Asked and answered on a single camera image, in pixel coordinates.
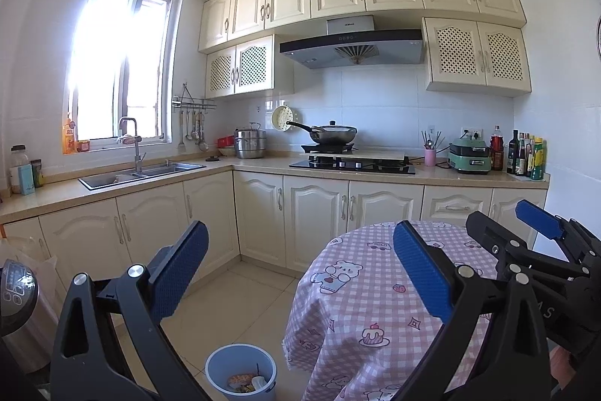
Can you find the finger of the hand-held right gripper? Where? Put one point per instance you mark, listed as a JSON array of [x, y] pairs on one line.
[[493, 236], [540, 218]]

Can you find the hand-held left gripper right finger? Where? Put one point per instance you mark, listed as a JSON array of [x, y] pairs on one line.
[[422, 274]]

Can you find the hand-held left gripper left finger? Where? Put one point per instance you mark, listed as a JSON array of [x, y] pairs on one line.
[[181, 269]]

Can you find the light blue trash bin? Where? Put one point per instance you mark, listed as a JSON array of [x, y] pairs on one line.
[[220, 363]]

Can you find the person's right forearm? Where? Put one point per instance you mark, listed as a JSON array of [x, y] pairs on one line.
[[561, 368]]

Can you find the green yellow bottle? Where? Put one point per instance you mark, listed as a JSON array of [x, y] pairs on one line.
[[538, 161]]

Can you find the dark glass bottle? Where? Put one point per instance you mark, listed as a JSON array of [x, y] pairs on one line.
[[529, 159], [512, 154], [521, 159]]

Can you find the pink checked bear tablecloth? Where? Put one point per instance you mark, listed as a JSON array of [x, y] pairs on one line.
[[366, 311]]

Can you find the red cap sauce bottle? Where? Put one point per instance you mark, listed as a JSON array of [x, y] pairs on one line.
[[496, 149]]

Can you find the green electric cooker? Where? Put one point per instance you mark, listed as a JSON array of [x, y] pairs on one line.
[[469, 156]]

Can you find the cream lower kitchen cabinets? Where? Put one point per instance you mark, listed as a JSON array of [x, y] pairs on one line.
[[263, 218]]

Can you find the steel sink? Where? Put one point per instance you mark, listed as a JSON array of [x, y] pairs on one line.
[[141, 174]]

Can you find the pink chopstick holder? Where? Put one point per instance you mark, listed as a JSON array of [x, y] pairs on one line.
[[430, 154]]

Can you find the steel faucet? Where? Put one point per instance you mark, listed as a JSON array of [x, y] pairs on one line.
[[136, 147]]

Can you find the black gas stove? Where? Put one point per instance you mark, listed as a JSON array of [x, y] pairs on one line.
[[352, 164]]

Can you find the beige countertop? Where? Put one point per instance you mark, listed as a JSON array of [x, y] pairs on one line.
[[263, 164]]

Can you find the red bowl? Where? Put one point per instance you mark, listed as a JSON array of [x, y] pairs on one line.
[[226, 142]]

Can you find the rice cooker appliance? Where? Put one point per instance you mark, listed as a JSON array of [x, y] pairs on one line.
[[44, 288]]

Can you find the hanging metal ladle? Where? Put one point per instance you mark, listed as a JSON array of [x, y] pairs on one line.
[[202, 133]]

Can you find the hanging metal spatula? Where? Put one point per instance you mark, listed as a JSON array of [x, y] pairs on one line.
[[181, 131]]

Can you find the steel steamer pot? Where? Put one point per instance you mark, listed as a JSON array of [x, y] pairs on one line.
[[250, 145]]

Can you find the hanging metal spoon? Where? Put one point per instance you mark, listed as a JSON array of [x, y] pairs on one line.
[[189, 126]]

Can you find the small jar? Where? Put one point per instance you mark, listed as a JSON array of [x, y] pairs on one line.
[[83, 146]]

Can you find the wok with lid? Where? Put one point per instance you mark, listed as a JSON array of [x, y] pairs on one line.
[[333, 133]]

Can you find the silver electric cooker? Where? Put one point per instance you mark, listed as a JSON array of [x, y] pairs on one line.
[[16, 297]]

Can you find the metal utensil rack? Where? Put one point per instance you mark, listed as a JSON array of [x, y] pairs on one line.
[[192, 102]]

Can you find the dark jar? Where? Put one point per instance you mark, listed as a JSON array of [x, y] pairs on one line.
[[37, 174]]

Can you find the orange bottle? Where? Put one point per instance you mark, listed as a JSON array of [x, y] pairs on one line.
[[69, 138]]

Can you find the cream colander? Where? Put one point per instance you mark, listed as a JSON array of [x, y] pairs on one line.
[[281, 119]]

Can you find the range hood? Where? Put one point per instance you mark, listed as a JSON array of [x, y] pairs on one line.
[[352, 46]]

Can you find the wall socket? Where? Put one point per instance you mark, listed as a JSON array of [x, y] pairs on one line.
[[473, 132]]

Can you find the wide cream lattice wall cabinet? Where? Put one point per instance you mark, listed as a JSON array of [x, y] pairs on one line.
[[479, 58]]

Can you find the narrow cream lattice wall cabinet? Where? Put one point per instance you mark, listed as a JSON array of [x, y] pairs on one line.
[[242, 67]]

